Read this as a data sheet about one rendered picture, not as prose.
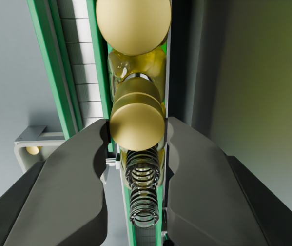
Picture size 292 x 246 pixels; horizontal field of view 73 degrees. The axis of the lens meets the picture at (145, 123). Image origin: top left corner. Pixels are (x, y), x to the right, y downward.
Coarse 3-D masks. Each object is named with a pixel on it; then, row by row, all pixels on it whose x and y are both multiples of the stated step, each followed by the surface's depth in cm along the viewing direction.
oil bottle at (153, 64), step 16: (112, 48) 20; (160, 48) 19; (112, 64) 17; (128, 64) 17; (144, 64) 17; (160, 64) 17; (112, 80) 18; (160, 80) 18; (112, 96) 19; (160, 96) 19
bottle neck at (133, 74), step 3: (135, 72) 17; (138, 72) 17; (129, 75) 17; (132, 75) 16; (135, 75) 16; (138, 75) 16; (141, 75) 16; (144, 75) 17; (147, 75) 17; (126, 78) 17; (129, 78) 16; (144, 78) 16; (147, 78) 16; (150, 78) 17; (123, 81) 17
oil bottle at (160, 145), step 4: (164, 108) 21; (164, 112) 21; (164, 116) 21; (160, 140) 21; (156, 144) 21; (160, 144) 21; (164, 144) 22; (120, 148) 22; (124, 148) 21; (156, 148) 21; (160, 148) 22; (124, 152) 23
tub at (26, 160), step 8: (16, 144) 51; (24, 144) 51; (32, 144) 51; (40, 144) 51; (48, 144) 51; (56, 144) 51; (16, 152) 52; (24, 152) 54; (40, 152) 61; (48, 152) 61; (24, 160) 54; (32, 160) 58; (40, 160) 62; (24, 168) 55; (104, 176) 57
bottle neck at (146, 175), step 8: (128, 152) 18; (136, 152) 17; (144, 152) 17; (152, 152) 17; (128, 160) 17; (136, 160) 16; (144, 160) 16; (152, 160) 16; (128, 168) 16; (136, 168) 18; (144, 168) 18; (152, 168) 16; (128, 176) 16; (136, 176) 17; (144, 176) 18; (152, 176) 17; (136, 184) 17; (144, 184) 17; (152, 184) 17
